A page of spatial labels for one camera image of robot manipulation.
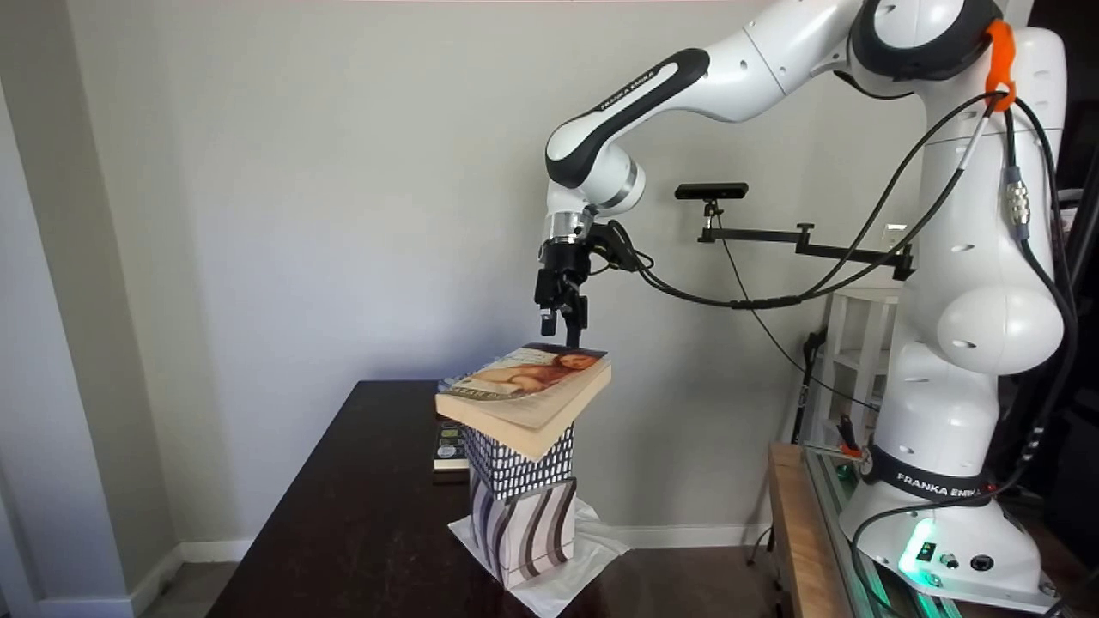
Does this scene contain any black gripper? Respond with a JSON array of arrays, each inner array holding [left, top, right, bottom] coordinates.
[[533, 237, 598, 354]]

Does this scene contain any paperback book with portrait cover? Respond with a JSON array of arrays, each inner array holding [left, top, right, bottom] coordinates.
[[431, 343, 615, 464]]

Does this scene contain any dotted blue white tissue box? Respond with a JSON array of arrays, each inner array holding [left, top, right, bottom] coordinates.
[[459, 421, 581, 500]]

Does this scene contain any wavy striped tissue box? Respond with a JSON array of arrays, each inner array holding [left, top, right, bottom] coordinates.
[[468, 476, 582, 591]]

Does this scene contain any white paper sheet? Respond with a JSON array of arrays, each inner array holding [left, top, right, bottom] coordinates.
[[443, 495, 633, 618]]

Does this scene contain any white shelf unit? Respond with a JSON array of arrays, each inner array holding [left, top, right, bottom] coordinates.
[[801, 286, 911, 457]]

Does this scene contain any dark brown wooden table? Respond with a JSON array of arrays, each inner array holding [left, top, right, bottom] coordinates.
[[203, 378, 792, 618]]

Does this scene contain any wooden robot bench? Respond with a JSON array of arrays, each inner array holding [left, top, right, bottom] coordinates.
[[764, 443, 856, 618]]

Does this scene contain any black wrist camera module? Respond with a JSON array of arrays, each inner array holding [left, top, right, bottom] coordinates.
[[587, 221, 642, 275]]

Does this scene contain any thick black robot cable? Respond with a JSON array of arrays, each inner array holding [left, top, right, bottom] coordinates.
[[593, 88, 1024, 316]]

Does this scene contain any thin black camera cable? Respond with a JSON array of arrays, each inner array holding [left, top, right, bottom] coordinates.
[[717, 237, 887, 415]]

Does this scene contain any black stereo camera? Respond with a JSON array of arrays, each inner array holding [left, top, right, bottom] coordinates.
[[673, 179, 752, 207]]

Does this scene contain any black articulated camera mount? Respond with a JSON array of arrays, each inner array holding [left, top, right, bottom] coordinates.
[[697, 200, 919, 286]]

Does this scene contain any orange cable strap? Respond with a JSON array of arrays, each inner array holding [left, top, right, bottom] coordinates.
[[982, 18, 1020, 115]]

